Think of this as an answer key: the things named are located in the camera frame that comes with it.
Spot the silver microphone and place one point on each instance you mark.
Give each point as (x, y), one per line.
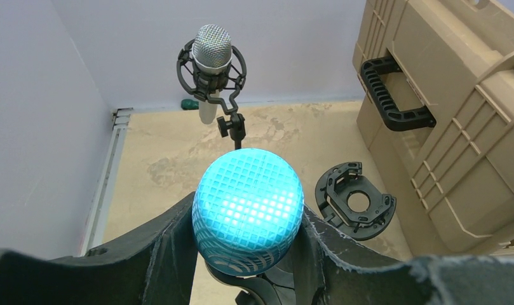
(212, 49)

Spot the green object at wall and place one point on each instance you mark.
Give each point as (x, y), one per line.
(189, 104)

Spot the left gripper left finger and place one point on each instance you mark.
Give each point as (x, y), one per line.
(151, 264)

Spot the aluminium frame rail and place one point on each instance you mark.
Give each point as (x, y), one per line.
(98, 216)

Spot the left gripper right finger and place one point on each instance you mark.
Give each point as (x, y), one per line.
(329, 267)

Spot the blue microphone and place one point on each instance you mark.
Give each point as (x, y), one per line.
(247, 210)

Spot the tripod stand with shock mount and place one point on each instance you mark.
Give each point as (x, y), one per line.
(220, 89)

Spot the tan tool case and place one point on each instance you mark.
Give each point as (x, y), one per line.
(438, 119)

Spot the round base shock mount stand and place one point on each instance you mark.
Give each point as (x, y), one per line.
(349, 201)

